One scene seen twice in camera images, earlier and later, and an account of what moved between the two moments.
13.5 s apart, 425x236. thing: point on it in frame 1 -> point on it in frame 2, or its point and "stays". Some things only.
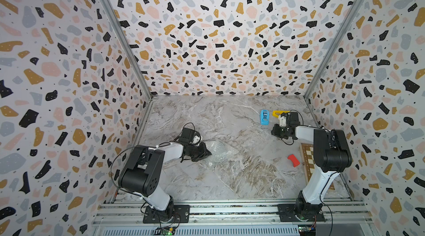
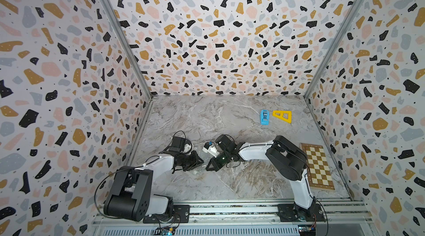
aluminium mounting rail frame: (240, 217) stays
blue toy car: (264, 117) stays
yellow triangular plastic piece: (280, 112) stays
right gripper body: (280, 132) -> (221, 160)
